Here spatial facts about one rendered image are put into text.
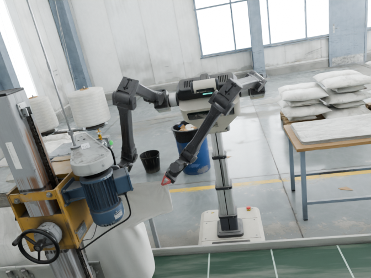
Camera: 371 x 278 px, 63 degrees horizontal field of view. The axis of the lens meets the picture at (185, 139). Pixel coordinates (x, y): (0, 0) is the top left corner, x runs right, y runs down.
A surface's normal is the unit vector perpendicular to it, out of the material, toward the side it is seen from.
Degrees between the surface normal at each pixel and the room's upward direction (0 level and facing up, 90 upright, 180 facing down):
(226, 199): 90
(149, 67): 90
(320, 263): 0
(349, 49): 90
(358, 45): 90
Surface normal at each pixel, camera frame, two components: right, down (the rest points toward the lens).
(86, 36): -0.11, 0.37
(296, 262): -0.18, -0.92
